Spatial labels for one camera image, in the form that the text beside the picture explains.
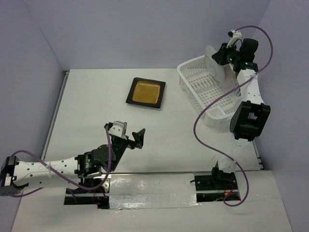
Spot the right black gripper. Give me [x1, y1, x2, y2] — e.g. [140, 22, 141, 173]
[212, 41, 242, 65]

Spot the round white plate red teal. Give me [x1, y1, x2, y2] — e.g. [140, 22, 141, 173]
[205, 45, 225, 83]

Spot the black square plate orange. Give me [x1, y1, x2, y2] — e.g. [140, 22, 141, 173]
[126, 77, 166, 109]

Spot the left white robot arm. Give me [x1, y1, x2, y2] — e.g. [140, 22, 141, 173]
[0, 121, 146, 197]

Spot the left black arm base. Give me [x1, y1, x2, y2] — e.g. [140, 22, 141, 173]
[64, 175, 111, 209]

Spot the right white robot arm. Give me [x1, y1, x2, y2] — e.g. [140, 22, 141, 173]
[212, 38, 270, 174]

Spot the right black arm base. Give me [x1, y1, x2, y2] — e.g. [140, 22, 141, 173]
[190, 164, 240, 203]

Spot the white plastic dish rack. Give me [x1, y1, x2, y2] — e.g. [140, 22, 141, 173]
[177, 55, 244, 128]

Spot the silver tape covered panel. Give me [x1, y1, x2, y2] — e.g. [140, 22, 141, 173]
[109, 174, 197, 210]

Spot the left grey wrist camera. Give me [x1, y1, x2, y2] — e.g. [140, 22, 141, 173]
[108, 121, 127, 140]

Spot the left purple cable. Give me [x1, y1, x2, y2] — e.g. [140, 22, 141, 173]
[1, 128, 113, 197]

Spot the purple cable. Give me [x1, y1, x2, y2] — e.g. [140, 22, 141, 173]
[194, 25, 274, 207]
[1, 128, 113, 197]

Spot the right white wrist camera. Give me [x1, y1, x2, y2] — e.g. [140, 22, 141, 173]
[226, 30, 242, 48]

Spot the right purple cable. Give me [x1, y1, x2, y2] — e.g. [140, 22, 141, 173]
[194, 25, 274, 207]

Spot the aluminium rail table edge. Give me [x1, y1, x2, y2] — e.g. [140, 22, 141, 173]
[41, 71, 70, 160]

